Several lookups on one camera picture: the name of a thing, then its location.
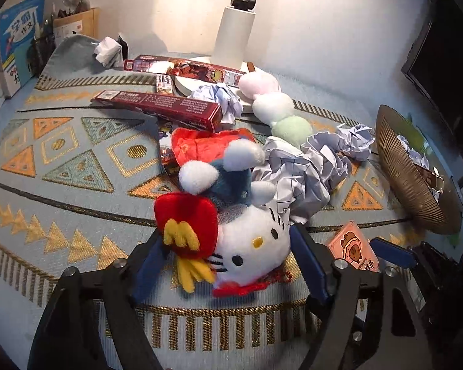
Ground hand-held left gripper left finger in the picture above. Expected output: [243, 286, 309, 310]
[27, 230, 168, 370]

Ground long red picture box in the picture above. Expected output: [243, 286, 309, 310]
[123, 54, 248, 85]

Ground white cat plush toy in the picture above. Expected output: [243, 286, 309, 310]
[154, 139, 294, 298]

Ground white paper ball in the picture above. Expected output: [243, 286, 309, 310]
[336, 122, 376, 161]
[188, 82, 244, 127]
[397, 134, 433, 171]

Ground small pink card box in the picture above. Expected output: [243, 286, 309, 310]
[326, 221, 381, 273]

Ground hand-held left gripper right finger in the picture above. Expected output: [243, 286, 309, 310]
[291, 224, 435, 370]

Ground brown ribbed bowl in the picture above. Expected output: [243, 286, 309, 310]
[375, 104, 463, 236]

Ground cardboard box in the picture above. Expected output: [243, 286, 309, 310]
[53, 7, 101, 41]

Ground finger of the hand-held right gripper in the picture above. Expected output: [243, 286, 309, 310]
[369, 238, 415, 267]

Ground crumpled white tissue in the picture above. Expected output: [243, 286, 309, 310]
[94, 36, 123, 69]

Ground red patterned pouch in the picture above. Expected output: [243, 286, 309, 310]
[171, 127, 256, 167]

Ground dark monitor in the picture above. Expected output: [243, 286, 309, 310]
[400, 17, 463, 164]

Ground black mesh pen holder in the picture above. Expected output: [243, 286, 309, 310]
[26, 33, 58, 78]

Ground patterned blue woven mat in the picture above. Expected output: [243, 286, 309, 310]
[0, 35, 463, 355]

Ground blue book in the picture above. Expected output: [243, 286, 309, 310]
[0, 0, 47, 99]

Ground green packet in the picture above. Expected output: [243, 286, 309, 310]
[407, 113, 435, 155]

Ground small black object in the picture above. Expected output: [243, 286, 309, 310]
[117, 34, 130, 68]

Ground long dark red box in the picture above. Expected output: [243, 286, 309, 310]
[90, 88, 222, 132]

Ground white desk lamp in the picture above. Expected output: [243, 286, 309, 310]
[173, 0, 282, 114]

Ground pink white green dumpling plush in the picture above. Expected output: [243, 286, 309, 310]
[237, 62, 314, 150]

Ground brown strap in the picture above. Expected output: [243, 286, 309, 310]
[412, 163, 445, 192]

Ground large crumpled lined paper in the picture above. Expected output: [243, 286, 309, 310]
[252, 130, 352, 225]

